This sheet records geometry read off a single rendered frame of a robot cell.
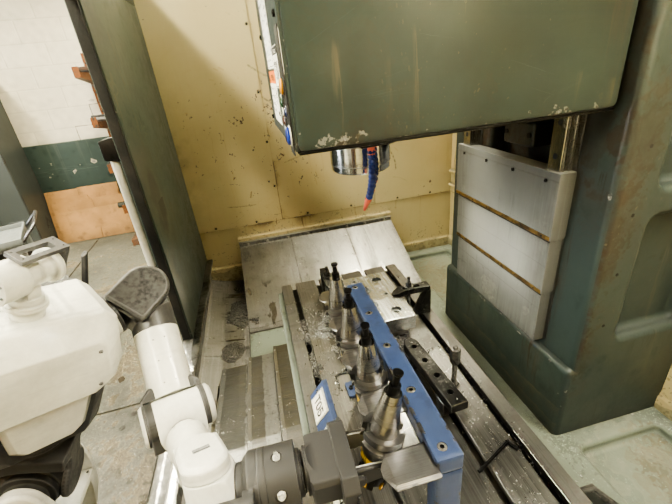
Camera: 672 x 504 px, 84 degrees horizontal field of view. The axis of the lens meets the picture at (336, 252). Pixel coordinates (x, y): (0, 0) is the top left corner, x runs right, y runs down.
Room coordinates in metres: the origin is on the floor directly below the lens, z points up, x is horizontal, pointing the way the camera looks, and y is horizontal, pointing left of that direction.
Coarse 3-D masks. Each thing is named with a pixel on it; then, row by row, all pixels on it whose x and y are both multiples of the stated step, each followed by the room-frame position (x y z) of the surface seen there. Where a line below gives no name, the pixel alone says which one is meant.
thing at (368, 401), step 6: (378, 390) 0.45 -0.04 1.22; (360, 396) 0.44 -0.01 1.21; (366, 396) 0.44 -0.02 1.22; (372, 396) 0.44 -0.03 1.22; (378, 396) 0.44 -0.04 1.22; (360, 402) 0.43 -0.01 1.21; (366, 402) 0.43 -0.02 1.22; (372, 402) 0.43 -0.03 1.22; (402, 402) 0.42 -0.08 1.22; (360, 408) 0.42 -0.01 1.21; (366, 408) 0.42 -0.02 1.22; (372, 408) 0.41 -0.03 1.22; (402, 408) 0.41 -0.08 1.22; (366, 414) 0.41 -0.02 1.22
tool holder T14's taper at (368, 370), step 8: (360, 344) 0.48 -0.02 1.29; (360, 352) 0.47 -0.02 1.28; (368, 352) 0.47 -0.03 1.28; (376, 352) 0.48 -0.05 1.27; (360, 360) 0.47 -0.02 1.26; (368, 360) 0.46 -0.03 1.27; (376, 360) 0.47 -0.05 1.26; (360, 368) 0.47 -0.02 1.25; (368, 368) 0.46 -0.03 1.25; (376, 368) 0.47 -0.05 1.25; (360, 376) 0.47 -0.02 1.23; (368, 376) 0.46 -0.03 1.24; (376, 376) 0.46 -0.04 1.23
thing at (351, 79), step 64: (256, 0) 1.03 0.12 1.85; (320, 0) 0.67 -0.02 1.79; (384, 0) 0.69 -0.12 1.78; (448, 0) 0.71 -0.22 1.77; (512, 0) 0.73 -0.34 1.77; (576, 0) 0.75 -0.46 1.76; (320, 64) 0.67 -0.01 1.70; (384, 64) 0.69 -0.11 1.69; (448, 64) 0.71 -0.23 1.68; (512, 64) 0.73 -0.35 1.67; (576, 64) 0.75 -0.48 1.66; (320, 128) 0.67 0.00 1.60; (384, 128) 0.69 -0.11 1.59; (448, 128) 0.71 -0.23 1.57
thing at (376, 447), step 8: (368, 416) 0.39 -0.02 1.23; (368, 424) 0.37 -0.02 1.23; (400, 424) 0.38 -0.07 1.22; (360, 432) 0.38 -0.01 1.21; (368, 432) 0.36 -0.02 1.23; (368, 440) 0.35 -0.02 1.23; (376, 440) 0.35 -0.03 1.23; (392, 440) 0.35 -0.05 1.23; (400, 440) 0.35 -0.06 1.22; (368, 448) 0.35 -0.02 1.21; (376, 448) 0.34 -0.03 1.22; (384, 448) 0.34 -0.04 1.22; (392, 448) 0.34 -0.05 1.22; (400, 448) 0.35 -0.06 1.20; (376, 456) 0.34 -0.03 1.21
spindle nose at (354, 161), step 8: (336, 152) 0.97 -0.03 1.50; (344, 152) 0.95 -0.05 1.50; (352, 152) 0.94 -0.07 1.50; (360, 152) 0.93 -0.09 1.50; (384, 152) 0.96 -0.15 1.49; (336, 160) 0.97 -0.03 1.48; (344, 160) 0.95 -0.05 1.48; (352, 160) 0.94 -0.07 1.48; (360, 160) 0.93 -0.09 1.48; (384, 160) 0.96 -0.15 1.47; (336, 168) 0.98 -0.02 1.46; (344, 168) 0.95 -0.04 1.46; (352, 168) 0.94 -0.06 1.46; (360, 168) 0.94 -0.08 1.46; (384, 168) 0.96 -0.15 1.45
